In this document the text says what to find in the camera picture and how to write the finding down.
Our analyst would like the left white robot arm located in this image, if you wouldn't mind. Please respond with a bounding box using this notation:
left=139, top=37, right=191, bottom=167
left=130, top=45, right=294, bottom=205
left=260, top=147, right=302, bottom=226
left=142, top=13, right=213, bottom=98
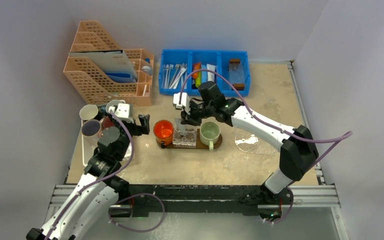
left=26, top=114, right=150, bottom=240

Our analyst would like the blue plastic compartment bin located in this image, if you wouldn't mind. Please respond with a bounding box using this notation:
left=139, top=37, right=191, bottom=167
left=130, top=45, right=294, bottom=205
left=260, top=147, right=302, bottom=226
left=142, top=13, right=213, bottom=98
left=158, top=49, right=252, bottom=97

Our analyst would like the blue small tube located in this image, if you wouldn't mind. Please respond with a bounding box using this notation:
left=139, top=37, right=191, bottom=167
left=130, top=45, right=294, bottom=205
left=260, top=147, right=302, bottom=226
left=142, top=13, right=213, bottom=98
left=200, top=64, right=208, bottom=84

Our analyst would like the orange small tube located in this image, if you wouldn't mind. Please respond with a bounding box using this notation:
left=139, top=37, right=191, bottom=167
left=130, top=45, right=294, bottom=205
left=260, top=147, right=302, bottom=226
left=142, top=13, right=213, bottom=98
left=192, top=62, right=202, bottom=80

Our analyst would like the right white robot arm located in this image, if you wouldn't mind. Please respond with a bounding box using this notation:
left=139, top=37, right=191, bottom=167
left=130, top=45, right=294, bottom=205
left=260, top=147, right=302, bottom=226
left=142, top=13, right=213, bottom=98
left=173, top=81, right=319, bottom=204

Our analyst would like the white paper folder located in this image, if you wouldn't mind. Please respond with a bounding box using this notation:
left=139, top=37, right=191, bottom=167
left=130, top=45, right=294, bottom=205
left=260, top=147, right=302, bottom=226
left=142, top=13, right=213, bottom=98
left=68, top=50, right=138, bottom=83

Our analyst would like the black aluminium base frame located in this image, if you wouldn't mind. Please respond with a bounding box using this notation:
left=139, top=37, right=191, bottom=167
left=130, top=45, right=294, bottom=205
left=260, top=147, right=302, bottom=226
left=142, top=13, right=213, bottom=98
left=49, top=183, right=340, bottom=220

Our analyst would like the brown wooden block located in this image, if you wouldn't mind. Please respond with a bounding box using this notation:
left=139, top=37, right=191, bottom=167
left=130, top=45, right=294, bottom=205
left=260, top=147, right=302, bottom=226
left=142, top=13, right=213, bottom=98
left=232, top=83, right=246, bottom=91

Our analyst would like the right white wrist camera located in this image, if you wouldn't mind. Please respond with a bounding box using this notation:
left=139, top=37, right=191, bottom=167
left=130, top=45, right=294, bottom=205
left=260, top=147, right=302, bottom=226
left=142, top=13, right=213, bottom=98
left=173, top=92, right=191, bottom=113

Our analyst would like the white plastic cup bin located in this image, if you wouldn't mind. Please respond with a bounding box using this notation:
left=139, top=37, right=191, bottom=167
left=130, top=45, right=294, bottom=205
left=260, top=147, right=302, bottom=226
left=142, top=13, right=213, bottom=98
left=80, top=133, right=132, bottom=167

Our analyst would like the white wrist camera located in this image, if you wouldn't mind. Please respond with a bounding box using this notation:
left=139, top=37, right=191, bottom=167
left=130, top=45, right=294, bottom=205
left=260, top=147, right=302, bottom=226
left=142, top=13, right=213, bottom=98
left=108, top=103, right=134, bottom=123
left=173, top=92, right=191, bottom=113

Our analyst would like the purple ceramic mug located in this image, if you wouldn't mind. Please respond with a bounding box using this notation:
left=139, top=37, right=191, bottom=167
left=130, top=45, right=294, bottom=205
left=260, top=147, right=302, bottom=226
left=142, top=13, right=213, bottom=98
left=81, top=119, right=102, bottom=137

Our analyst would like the clear glass toothbrush holder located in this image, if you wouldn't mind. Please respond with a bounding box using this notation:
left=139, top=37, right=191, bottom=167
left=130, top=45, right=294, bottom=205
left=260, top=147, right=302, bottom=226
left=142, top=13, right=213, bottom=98
left=172, top=126, right=198, bottom=149

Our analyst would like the light green ceramic mug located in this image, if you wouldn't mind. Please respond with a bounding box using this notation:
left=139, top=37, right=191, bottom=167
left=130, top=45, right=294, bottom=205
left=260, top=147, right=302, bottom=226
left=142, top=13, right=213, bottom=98
left=199, top=121, right=221, bottom=151

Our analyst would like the yellow green small tube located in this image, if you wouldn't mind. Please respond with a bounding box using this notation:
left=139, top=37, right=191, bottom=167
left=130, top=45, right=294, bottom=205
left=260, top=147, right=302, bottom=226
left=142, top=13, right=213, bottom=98
left=195, top=73, right=202, bottom=88

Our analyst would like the peach plastic desk organizer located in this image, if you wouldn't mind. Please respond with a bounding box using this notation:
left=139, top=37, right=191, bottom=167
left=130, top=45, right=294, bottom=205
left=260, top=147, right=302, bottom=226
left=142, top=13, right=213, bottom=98
left=63, top=20, right=154, bottom=107

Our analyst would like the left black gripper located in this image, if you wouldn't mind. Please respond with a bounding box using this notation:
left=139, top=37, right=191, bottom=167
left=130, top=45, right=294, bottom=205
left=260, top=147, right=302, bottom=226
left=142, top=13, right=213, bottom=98
left=108, top=113, right=148, bottom=160

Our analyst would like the brown wooden oval tray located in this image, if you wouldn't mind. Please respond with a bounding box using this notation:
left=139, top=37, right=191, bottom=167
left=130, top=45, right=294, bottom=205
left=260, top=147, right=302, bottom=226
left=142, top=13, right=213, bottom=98
left=156, top=128, right=210, bottom=150

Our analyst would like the cream ceramic mug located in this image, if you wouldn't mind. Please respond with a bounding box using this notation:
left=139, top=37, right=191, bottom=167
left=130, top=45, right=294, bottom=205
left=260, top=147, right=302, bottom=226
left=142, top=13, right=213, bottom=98
left=79, top=104, right=99, bottom=121

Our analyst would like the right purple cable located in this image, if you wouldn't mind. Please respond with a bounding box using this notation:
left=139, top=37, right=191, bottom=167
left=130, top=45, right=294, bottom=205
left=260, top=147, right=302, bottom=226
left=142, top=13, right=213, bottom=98
left=178, top=68, right=354, bottom=226

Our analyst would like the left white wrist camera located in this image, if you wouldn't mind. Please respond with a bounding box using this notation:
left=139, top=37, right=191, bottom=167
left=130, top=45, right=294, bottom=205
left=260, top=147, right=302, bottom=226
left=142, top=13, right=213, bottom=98
left=108, top=103, right=134, bottom=123

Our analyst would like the orange translucent cup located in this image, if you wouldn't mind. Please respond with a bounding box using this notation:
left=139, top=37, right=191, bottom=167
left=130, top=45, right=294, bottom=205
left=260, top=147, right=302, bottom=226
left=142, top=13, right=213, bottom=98
left=153, top=119, right=174, bottom=145

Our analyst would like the maroon ceramic mug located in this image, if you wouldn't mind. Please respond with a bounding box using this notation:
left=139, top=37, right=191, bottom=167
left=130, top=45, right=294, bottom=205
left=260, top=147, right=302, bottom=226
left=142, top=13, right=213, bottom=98
left=102, top=116, right=115, bottom=129

